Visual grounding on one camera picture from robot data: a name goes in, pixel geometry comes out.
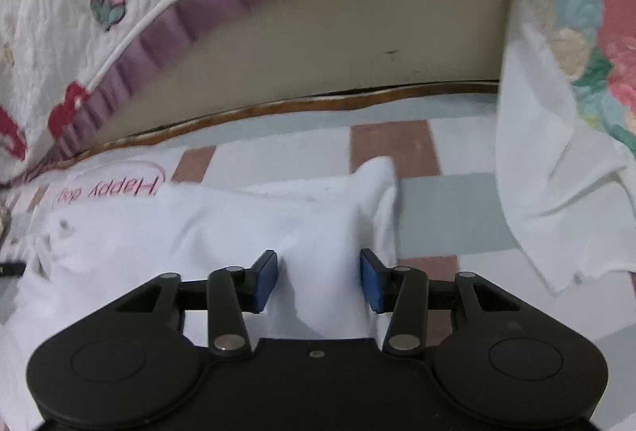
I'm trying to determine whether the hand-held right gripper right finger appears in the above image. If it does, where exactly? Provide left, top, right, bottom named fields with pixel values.
left=359, top=248, right=522, bottom=357

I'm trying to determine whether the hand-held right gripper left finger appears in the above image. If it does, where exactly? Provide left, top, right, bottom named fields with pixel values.
left=115, top=249, right=279, bottom=358

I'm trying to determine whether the white shirt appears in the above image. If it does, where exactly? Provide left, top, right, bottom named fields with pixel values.
left=0, top=155, right=413, bottom=431

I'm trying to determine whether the white thin cloth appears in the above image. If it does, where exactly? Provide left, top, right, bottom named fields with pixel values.
left=494, top=0, right=636, bottom=295

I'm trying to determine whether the beige mattress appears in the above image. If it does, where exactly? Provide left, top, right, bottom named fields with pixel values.
left=94, top=0, right=527, bottom=149

